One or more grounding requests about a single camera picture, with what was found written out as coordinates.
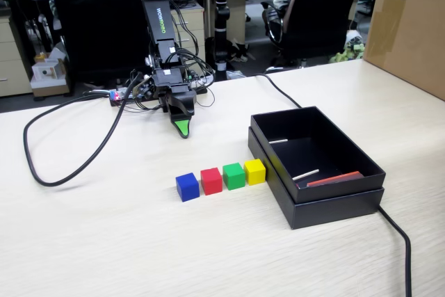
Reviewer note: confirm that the wide black office chair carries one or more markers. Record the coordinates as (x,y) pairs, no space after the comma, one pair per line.
(101,22)

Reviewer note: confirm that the blue wooden cube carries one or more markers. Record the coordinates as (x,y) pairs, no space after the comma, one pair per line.
(187,187)

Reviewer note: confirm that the yellow wooden cube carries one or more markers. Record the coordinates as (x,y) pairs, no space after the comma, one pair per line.
(254,172)

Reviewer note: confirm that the white carton on floor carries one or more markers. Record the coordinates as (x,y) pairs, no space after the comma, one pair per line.
(48,76)

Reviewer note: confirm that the green wooden cube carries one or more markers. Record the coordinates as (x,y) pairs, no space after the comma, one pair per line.
(233,176)

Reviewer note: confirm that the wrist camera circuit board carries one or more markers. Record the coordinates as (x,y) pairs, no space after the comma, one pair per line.
(142,86)

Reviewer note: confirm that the long white stick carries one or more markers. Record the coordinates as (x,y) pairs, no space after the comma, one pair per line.
(306,174)

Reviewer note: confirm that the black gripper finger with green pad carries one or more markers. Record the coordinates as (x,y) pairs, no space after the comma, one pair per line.
(182,128)
(180,104)

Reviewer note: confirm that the large brown cardboard box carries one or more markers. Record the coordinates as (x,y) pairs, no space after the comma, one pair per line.
(406,29)

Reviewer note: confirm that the beige drawer cabinet with lock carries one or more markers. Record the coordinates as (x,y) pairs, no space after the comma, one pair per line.
(194,20)

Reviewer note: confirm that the flat red card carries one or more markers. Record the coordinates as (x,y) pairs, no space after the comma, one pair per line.
(333,178)

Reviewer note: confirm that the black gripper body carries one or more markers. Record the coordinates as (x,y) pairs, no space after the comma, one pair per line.
(168,79)

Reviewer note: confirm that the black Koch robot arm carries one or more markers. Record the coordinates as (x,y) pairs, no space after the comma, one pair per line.
(158,15)

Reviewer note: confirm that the black open box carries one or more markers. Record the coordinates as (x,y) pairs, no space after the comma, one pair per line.
(333,211)

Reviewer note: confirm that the black pole with white rings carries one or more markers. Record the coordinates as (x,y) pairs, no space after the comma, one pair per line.
(221,8)

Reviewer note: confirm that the red wooden cube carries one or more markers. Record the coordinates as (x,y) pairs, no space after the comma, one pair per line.
(211,181)

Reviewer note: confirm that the black office chair with armrests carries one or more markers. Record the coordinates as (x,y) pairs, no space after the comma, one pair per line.
(327,15)

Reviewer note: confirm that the green toy pile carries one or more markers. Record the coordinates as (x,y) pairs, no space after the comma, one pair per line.
(347,55)

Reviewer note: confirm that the black cardboard box tray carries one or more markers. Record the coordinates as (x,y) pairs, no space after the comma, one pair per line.
(330,151)

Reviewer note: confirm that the short white stick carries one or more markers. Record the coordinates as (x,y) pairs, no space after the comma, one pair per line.
(279,141)

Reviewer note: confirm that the black base board with electronics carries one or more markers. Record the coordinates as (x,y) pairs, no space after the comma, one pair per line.
(116,97)

